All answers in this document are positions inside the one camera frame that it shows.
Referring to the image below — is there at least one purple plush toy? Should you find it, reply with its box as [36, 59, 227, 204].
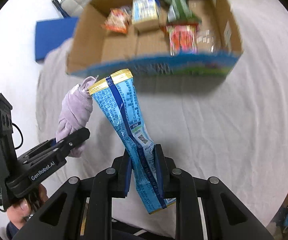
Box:
[55, 76, 100, 159]

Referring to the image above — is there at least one white and green carton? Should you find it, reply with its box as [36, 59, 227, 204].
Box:
[131, 0, 161, 30]

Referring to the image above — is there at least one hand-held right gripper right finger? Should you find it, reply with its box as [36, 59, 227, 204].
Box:
[154, 144, 275, 240]

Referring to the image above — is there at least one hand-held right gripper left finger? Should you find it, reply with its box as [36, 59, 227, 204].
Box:
[12, 151, 132, 240]

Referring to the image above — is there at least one clear plastic wrapper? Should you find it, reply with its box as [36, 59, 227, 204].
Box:
[196, 29, 223, 53]

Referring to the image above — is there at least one printed cardboard box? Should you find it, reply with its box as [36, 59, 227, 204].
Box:
[66, 0, 244, 78]

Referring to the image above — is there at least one green snack packet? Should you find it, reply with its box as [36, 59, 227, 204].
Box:
[163, 0, 201, 25]

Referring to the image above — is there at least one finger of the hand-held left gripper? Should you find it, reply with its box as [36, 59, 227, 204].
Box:
[51, 127, 91, 156]

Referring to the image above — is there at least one blue snack packet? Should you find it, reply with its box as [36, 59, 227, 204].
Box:
[88, 69, 177, 215]

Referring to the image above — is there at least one blue foam mat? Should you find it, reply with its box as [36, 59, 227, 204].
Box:
[35, 17, 80, 63]

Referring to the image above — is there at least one red snack packet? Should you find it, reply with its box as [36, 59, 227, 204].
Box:
[165, 24, 199, 56]

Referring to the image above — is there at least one person's left hand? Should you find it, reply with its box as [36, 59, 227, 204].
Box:
[7, 184, 50, 230]

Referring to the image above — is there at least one orange snack packet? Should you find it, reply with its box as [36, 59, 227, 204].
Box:
[105, 6, 132, 34]

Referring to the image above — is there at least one black cable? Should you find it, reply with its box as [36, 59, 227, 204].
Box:
[0, 122, 24, 207]

